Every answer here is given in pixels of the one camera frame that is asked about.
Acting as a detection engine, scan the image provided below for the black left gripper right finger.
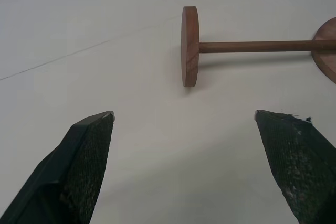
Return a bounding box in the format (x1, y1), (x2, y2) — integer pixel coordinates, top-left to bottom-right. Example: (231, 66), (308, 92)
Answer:
(254, 109), (336, 224)

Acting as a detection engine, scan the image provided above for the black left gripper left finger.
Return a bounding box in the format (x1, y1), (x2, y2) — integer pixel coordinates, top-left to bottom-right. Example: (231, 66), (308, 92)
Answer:
(0, 111), (116, 224)

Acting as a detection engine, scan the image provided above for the wooden peg stand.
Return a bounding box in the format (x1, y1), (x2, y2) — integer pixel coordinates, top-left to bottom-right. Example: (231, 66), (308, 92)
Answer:
(180, 5), (336, 88)

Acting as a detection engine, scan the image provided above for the round wooden base disc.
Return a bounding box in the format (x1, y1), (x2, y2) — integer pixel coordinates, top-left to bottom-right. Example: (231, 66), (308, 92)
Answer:
(311, 16), (336, 84)

